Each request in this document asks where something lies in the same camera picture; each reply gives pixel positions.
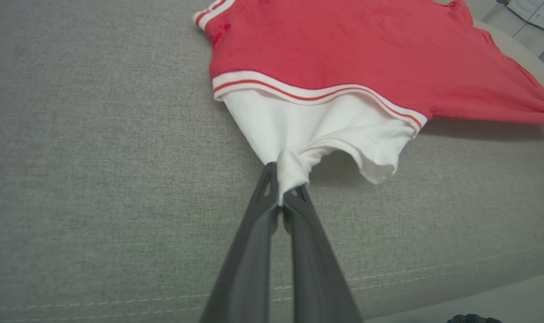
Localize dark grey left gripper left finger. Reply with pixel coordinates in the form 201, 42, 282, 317
200, 162, 281, 323

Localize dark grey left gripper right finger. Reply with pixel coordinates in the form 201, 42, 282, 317
282, 185, 364, 323

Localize red and white shirt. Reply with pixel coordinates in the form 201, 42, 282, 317
192, 0, 544, 206

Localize dark rough rounded object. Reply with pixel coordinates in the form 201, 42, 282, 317
447, 314, 503, 323

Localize grey fabric sofa cushion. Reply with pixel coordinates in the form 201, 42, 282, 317
0, 0, 544, 323

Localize white appliance with dark seam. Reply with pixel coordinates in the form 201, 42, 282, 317
506, 0, 544, 33

